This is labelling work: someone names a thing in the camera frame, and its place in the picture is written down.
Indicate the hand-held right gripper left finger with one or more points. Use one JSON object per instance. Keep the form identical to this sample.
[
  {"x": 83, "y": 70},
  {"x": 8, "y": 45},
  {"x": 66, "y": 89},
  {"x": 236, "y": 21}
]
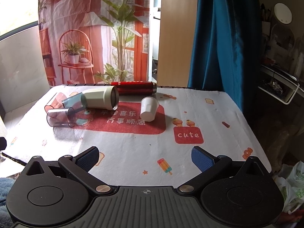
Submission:
[{"x": 88, "y": 159}]

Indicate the blue fluffy towel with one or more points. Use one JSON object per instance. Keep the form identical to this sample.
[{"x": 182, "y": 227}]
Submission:
[{"x": 6, "y": 194}]

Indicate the blue curtain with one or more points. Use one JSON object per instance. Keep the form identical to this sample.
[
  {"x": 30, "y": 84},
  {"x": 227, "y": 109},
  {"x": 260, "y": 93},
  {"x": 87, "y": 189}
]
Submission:
[{"x": 220, "y": 40}]

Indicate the printed white table cloth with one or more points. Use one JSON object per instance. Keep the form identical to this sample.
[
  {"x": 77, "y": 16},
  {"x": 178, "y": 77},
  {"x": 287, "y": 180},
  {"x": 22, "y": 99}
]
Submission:
[{"x": 133, "y": 147}]

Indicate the white plastic bag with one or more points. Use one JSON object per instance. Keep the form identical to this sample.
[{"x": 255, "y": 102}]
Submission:
[{"x": 291, "y": 187}]

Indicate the black object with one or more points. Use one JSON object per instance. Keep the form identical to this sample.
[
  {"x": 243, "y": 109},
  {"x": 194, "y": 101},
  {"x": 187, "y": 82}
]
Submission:
[{"x": 2, "y": 143}]

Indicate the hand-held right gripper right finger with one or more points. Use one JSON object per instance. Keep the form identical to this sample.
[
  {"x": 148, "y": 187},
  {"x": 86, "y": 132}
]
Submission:
[{"x": 202, "y": 158}]

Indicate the wooden panel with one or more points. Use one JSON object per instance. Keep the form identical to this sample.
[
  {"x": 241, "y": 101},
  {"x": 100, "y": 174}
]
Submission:
[{"x": 175, "y": 40}]

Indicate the white round lamp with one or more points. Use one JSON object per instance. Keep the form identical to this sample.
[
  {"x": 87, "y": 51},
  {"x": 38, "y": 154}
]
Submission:
[{"x": 282, "y": 13}]

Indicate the clear grey plastic cup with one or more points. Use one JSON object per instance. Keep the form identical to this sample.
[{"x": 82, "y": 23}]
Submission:
[{"x": 59, "y": 118}]

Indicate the red thermos bottle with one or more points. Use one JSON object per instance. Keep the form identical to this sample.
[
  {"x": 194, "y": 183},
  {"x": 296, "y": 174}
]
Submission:
[{"x": 133, "y": 87}]

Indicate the clear pink plastic cup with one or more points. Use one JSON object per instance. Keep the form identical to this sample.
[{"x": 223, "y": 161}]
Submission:
[{"x": 52, "y": 102}]

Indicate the clear blue plastic cup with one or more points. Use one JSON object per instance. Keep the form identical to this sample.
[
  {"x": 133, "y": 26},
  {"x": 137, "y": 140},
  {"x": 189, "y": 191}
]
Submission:
[{"x": 70, "y": 101}]

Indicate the white ribbed cup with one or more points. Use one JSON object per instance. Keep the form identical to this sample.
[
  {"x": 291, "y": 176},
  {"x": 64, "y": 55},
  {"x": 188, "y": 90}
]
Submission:
[{"x": 149, "y": 110}]

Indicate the printed wall cloth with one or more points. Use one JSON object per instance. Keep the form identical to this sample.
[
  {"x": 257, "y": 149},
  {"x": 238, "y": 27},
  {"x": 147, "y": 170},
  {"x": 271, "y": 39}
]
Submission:
[{"x": 78, "y": 16}]

